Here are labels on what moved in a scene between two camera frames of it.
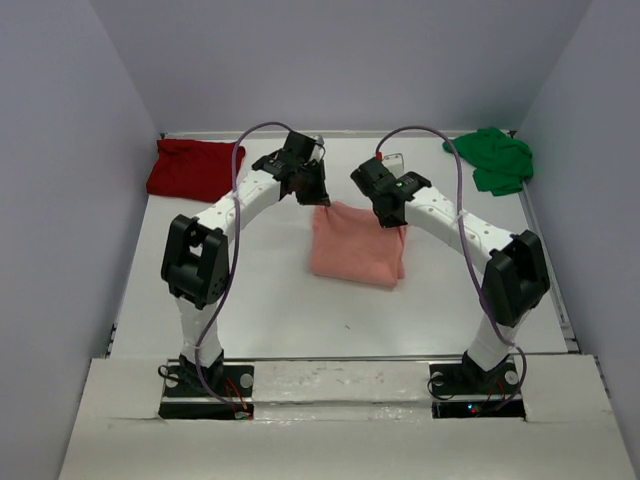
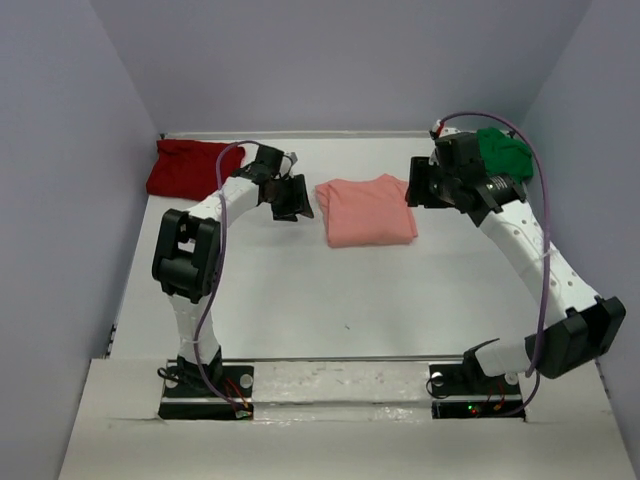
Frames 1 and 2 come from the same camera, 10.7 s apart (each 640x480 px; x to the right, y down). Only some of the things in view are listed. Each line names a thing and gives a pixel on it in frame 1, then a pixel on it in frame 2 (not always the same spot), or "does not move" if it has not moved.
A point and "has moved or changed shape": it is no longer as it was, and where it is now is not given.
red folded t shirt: [195, 170] does not move
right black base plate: [460, 391] does not move
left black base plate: [222, 391] does not move
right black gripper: [395, 222] to [418, 191]
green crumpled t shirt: [501, 162] does not move
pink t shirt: [350, 245] has moved or changed shape
